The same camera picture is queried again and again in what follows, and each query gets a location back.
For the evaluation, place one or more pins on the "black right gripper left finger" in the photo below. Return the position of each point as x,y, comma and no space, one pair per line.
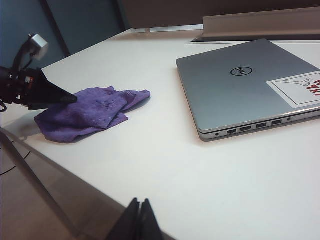
127,222

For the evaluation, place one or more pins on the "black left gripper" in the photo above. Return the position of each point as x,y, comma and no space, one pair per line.
15,85

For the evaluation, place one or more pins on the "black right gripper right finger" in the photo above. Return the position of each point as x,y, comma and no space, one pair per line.
150,222

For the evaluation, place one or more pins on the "purple microfibre rag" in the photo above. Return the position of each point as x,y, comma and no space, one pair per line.
87,112

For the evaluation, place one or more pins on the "silver closed laptop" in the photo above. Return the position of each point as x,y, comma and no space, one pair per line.
225,100

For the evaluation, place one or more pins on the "office partition panel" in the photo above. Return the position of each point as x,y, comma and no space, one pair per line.
22,22

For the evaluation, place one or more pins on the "white sticker red letters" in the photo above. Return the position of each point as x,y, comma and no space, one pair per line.
287,92

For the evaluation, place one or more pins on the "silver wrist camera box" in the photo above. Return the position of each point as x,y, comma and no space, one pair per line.
38,47

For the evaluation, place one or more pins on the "partition end post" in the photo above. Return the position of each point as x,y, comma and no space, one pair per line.
55,27

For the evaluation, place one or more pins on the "short aluminium divider rail segment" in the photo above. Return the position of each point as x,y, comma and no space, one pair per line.
140,30

